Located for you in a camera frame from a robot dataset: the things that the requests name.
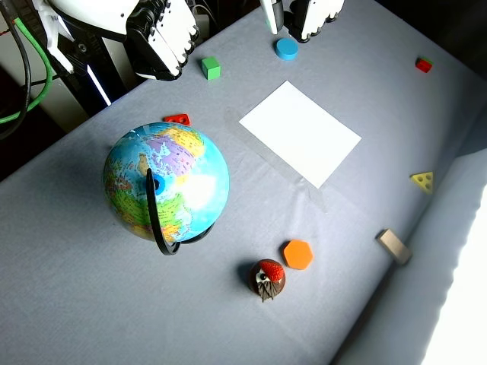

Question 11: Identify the frame post with light strip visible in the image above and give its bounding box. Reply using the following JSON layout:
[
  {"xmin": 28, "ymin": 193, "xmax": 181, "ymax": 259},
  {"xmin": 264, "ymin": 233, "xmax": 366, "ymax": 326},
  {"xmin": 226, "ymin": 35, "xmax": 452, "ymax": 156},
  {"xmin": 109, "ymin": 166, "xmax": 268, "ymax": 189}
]
[{"xmin": 37, "ymin": 33, "xmax": 136, "ymax": 123}]

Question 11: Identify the thick black cable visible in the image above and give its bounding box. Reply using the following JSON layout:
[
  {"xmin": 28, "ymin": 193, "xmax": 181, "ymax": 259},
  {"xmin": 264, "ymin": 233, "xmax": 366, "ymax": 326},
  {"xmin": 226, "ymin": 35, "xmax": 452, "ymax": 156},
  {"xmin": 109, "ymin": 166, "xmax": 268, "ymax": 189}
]
[{"xmin": 0, "ymin": 0, "xmax": 32, "ymax": 141}]

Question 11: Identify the green cable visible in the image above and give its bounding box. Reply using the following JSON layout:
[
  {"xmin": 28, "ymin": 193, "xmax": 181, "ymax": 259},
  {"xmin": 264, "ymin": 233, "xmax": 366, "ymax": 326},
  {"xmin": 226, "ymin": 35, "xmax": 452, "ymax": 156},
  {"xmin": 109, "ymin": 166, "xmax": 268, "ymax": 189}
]
[{"xmin": 0, "ymin": 14, "xmax": 54, "ymax": 125}]

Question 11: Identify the yellow triangle block with holes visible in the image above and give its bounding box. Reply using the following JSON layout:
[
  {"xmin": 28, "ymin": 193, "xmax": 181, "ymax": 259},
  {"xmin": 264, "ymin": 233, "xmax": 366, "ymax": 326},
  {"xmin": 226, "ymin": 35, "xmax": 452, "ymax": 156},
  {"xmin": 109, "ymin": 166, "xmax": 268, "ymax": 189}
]
[{"xmin": 409, "ymin": 171, "xmax": 434, "ymax": 195}]

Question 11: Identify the grey tablecloth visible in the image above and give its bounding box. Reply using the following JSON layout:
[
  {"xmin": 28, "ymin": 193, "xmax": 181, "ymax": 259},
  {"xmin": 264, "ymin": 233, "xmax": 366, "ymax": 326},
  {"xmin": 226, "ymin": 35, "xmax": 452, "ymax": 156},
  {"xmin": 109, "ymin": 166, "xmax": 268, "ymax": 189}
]
[{"xmin": 0, "ymin": 0, "xmax": 487, "ymax": 365}]

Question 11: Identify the world globe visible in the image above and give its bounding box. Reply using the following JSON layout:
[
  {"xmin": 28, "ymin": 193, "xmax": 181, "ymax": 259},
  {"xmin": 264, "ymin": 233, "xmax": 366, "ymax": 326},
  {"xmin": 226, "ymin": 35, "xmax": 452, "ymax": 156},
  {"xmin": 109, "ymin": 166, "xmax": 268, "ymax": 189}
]
[{"xmin": 103, "ymin": 122, "xmax": 231, "ymax": 256}]

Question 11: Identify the white power adaptor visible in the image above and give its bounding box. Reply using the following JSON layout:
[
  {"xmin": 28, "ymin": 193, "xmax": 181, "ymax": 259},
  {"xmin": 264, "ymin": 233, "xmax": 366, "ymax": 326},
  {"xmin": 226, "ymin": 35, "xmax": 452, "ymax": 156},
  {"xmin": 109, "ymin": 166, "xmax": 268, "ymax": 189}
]
[{"xmin": 193, "ymin": 11, "xmax": 212, "ymax": 39}]

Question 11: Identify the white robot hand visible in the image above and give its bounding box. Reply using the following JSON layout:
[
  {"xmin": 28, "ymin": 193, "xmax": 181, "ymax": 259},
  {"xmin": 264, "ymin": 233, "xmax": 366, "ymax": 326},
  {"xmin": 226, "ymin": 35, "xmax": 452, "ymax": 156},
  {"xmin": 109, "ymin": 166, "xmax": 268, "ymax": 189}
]
[
  {"xmin": 45, "ymin": 0, "xmax": 202, "ymax": 82},
  {"xmin": 259, "ymin": 0, "xmax": 345, "ymax": 43}
]

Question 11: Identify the white paper sheet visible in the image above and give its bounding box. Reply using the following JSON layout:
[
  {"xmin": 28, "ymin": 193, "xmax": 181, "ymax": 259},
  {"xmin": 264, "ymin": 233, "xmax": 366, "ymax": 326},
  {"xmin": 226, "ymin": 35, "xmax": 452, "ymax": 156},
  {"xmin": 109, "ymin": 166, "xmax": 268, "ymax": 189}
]
[{"xmin": 238, "ymin": 80, "xmax": 362, "ymax": 190}]

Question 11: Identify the toy cupcake with strawberry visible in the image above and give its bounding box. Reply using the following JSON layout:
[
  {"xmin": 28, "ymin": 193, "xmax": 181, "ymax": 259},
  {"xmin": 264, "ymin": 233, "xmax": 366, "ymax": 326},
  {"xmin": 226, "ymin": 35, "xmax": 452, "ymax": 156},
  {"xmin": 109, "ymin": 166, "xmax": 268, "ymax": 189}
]
[{"xmin": 249, "ymin": 259, "xmax": 287, "ymax": 303}]

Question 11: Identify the blue disc block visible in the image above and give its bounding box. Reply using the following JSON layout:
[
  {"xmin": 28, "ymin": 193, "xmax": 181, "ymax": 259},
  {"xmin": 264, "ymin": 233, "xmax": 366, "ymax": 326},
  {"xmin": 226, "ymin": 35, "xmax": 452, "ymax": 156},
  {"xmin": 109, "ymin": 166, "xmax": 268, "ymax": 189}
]
[{"xmin": 275, "ymin": 37, "xmax": 299, "ymax": 61}]

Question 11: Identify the red block with holes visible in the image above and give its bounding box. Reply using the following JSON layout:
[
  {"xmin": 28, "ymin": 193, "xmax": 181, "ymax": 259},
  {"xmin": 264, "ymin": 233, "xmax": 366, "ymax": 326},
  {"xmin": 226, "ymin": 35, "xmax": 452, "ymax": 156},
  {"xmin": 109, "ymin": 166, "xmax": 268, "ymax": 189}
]
[{"xmin": 164, "ymin": 113, "xmax": 192, "ymax": 127}]

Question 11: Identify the grey rectangular block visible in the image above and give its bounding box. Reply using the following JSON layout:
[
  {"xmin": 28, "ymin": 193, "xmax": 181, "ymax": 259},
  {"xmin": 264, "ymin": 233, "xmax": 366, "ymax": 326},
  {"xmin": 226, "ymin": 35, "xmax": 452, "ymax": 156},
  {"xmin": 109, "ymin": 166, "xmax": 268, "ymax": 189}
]
[{"xmin": 376, "ymin": 228, "xmax": 413, "ymax": 266}]

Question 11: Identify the orange hexagon block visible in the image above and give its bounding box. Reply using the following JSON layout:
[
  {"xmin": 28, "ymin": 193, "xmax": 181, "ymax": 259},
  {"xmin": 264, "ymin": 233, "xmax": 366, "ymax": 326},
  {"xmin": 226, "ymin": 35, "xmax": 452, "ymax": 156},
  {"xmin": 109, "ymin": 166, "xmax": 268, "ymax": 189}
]
[{"xmin": 282, "ymin": 239, "xmax": 315, "ymax": 271}]

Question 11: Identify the green cube block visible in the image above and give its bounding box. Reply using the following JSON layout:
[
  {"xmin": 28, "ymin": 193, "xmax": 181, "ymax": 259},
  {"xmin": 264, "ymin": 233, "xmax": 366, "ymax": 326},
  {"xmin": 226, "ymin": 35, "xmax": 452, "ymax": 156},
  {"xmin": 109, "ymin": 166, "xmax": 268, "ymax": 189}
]
[{"xmin": 201, "ymin": 56, "xmax": 222, "ymax": 81}]

